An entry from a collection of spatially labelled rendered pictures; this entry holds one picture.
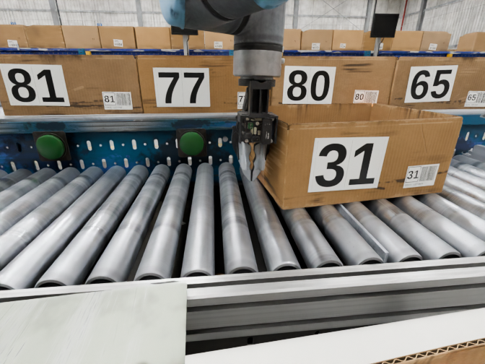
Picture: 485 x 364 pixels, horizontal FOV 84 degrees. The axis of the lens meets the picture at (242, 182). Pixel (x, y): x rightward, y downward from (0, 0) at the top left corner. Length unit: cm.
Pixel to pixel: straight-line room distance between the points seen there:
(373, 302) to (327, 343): 14
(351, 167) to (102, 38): 539
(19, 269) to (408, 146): 70
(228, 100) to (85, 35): 505
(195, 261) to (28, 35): 592
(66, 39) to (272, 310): 574
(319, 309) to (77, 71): 84
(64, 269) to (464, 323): 50
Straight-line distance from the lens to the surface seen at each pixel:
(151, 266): 42
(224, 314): 39
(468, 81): 120
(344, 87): 96
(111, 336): 35
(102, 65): 91
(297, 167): 52
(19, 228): 63
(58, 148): 92
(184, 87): 87
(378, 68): 100
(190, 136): 81
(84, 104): 94
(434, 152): 71
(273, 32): 52
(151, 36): 552
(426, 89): 110
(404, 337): 36
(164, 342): 33
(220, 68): 86
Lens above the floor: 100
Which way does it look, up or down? 22 degrees down
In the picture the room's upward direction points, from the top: straight up
